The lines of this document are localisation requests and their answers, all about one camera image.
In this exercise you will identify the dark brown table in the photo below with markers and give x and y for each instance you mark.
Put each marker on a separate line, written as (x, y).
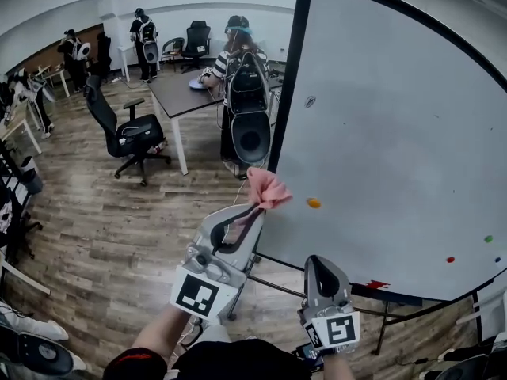
(186, 97)

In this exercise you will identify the red whiteboard eraser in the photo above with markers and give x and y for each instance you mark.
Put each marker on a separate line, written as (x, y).
(378, 284)

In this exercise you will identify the black metal rack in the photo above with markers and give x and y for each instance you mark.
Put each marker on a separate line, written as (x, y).
(16, 212)

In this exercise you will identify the orange round magnet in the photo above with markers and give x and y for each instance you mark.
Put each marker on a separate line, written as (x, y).
(313, 203)

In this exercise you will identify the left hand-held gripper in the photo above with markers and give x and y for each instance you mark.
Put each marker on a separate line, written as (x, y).
(198, 291)

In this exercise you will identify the green round magnet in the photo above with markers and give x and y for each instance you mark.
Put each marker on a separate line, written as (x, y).
(489, 238)

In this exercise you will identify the black framed whiteboard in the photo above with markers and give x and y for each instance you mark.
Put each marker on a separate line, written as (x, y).
(396, 133)

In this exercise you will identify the white table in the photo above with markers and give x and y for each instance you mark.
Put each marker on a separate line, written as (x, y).
(126, 52)
(55, 75)
(16, 127)

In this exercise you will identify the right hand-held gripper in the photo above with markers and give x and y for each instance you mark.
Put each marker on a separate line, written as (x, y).
(336, 329)

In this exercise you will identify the person's black shirt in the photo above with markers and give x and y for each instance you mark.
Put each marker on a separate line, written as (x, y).
(237, 362)

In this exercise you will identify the person's right forearm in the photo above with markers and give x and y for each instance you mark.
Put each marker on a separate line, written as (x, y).
(338, 366)

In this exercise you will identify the black phone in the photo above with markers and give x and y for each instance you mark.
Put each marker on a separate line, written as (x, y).
(308, 352)

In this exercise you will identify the black armchair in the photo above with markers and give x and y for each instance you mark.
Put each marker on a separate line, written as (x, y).
(172, 50)

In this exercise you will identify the white plate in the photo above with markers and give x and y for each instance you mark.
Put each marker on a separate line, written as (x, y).
(197, 84)

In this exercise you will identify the black and white backpack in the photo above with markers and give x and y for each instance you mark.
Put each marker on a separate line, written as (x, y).
(35, 350)

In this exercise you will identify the pink cloth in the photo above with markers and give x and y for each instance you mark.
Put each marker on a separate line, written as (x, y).
(268, 190)

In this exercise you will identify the person's left forearm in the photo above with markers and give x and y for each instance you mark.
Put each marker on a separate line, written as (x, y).
(162, 335)

